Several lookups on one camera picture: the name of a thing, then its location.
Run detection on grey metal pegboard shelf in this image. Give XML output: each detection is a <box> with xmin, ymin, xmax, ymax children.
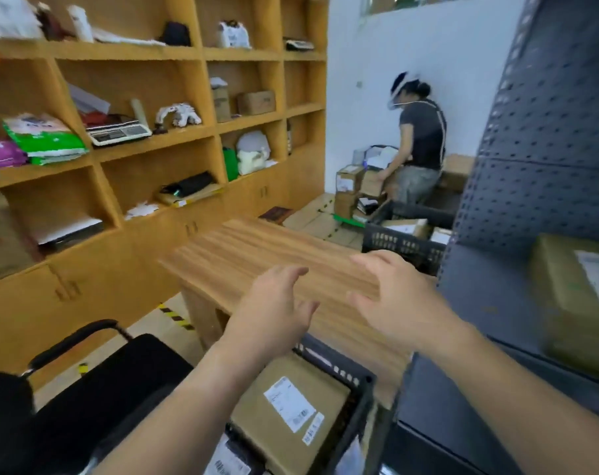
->
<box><xmin>378</xmin><ymin>0</ymin><xmax>599</xmax><ymax>475</ymax></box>

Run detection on wooden wall cabinet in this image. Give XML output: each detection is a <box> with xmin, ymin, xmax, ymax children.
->
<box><xmin>0</xmin><ymin>0</ymin><xmax>330</xmax><ymax>391</ymax></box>

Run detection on small flat cardboard carton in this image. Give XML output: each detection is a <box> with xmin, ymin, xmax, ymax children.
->
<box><xmin>237</xmin><ymin>90</ymin><xmax>276</xmax><ymax>116</ymax></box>

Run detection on person's right hand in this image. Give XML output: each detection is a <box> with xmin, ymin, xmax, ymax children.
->
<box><xmin>346</xmin><ymin>249</ymin><xmax>466</xmax><ymax>354</ymax></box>

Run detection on dark brown flat case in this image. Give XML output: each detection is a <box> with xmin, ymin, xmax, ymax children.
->
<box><xmin>258</xmin><ymin>206</ymin><xmax>295</xmax><ymax>226</ymax></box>

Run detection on white crumpled paper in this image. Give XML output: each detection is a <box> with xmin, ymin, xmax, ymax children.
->
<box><xmin>124</xmin><ymin>201</ymin><xmax>161</xmax><ymax>221</ymax></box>

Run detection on black cloth item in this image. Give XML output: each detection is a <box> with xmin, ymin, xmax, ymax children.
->
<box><xmin>159</xmin><ymin>20</ymin><xmax>192</xmax><ymax>48</ymax></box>

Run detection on handwritten white paper label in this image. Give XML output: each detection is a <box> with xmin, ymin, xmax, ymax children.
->
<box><xmin>334</xmin><ymin>436</ymin><xmax>367</xmax><ymax>475</ymax></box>

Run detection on taped brown carton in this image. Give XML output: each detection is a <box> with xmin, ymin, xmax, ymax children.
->
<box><xmin>335</xmin><ymin>165</ymin><xmax>365</xmax><ymax>195</ymax></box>
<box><xmin>334</xmin><ymin>191</ymin><xmax>359</xmax><ymax>219</ymax></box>

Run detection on plain brown carton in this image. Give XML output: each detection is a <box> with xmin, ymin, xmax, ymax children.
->
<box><xmin>361</xmin><ymin>168</ymin><xmax>387</xmax><ymax>197</ymax></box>

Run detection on black mesh office chair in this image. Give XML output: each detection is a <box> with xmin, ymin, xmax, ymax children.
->
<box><xmin>0</xmin><ymin>319</ymin><xmax>196</xmax><ymax>475</ymax></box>

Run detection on flat brown white parcel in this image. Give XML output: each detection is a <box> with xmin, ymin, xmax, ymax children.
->
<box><xmin>381</xmin><ymin>218</ymin><xmax>431</xmax><ymax>239</ymax></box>

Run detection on black yellow bundle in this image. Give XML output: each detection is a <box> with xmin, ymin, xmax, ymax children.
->
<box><xmin>155</xmin><ymin>171</ymin><xmax>226</xmax><ymax>208</ymax></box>

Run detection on person's left hand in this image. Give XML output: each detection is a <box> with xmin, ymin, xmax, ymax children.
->
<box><xmin>219</xmin><ymin>265</ymin><xmax>321</xmax><ymax>364</ymax></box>

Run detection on stack of white paper rolls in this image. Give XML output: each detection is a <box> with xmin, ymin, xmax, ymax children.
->
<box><xmin>0</xmin><ymin>0</ymin><xmax>43</xmax><ymax>40</ymax></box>

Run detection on cardboard-covered window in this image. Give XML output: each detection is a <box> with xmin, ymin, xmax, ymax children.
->
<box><xmin>363</xmin><ymin>0</ymin><xmax>474</xmax><ymax>15</ymax></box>

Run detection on black plastic basket green lid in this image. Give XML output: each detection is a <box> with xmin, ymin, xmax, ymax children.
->
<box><xmin>332</xmin><ymin>200</ymin><xmax>456</xmax><ymax>276</ymax></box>

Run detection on wooden desk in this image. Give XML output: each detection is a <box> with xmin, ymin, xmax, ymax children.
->
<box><xmin>160</xmin><ymin>217</ymin><xmax>414</xmax><ymax>409</ymax></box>

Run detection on flattened cardboard sheets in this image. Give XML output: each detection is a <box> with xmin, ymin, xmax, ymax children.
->
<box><xmin>282</xmin><ymin>192</ymin><xmax>365</xmax><ymax>251</ymax></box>

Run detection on person's right forearm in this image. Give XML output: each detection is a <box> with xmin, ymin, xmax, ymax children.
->
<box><xmin>435</xmin><ymin>323</ymin><xmax>599</xmax><ymax>475</ymax></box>

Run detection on person's left forearm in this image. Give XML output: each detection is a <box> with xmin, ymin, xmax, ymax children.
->
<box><xmin>91</xmin><ymin>340</ymin><xmax>280</xmax><ymax>475</ymax></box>

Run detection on tall brown carton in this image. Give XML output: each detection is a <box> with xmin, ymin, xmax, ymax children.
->
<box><xmin>209</xmin><ymin>77</ymin><xmax>232</xmax><ymax>123</ymax></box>

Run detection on white figurine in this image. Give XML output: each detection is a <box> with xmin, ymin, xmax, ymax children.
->
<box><xmin>154</xmin><ymin>102</ymin><xmax>203</xmax><ymax>134</ymax></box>

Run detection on white crumpled item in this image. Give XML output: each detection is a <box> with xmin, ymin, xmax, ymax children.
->
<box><xmin>216</xmin><ymin>20</ymin><xmax>252</xmax><ymax>50</ymax></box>

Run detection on purple packets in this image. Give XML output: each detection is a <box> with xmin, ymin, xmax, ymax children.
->
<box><xmin>0</xmin><ymin>139</ymin><xmax>29</xmax><ymax>173</ymax></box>

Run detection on white cloth bag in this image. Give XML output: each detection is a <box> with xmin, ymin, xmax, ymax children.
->
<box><xmin>235</xmin><ymin>131</ymin><xmax>272</xmax><ymax>176</ymax></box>

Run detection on white cylinder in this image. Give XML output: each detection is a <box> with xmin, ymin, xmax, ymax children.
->
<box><xmin>66</xmin><ymin>4</ymin><xmax>95</xmax><ymax>44</ymax></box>

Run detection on green white bag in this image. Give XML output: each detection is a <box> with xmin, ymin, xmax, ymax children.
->
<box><xmin>3</xmin><ymin>112</ymin><xmax>89</xmax><ymax>166</ymax></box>

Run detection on big brown carton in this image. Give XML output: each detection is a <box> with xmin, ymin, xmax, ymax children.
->
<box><xmin>437</xmin><ymin>154</ymin><xmax>476</xmax><ymax>193</ymax></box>

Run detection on upright cardboard carton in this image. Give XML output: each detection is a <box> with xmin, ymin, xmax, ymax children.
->
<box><xmin>0</xmin><ymin>190</ymin><xmax>35</xmax><ymax>288</ymax></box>

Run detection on brown labelled parcel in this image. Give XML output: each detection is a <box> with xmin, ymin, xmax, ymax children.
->
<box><xmin>529</xmin><ymin>234</ymin><xmax>599</xmax><ymax>381</ymax></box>

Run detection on white headset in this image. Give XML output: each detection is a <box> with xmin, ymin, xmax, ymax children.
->
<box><xmin>387</xmin><ymin>71</ymin><xmax>421</xmax><ymax>111</ymax></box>

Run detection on white electronic scale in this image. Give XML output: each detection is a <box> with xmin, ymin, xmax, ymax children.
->
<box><xmin>69</xmin><ymin>83</ymin><xmax>153</xmax><ymax>147</ymax></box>

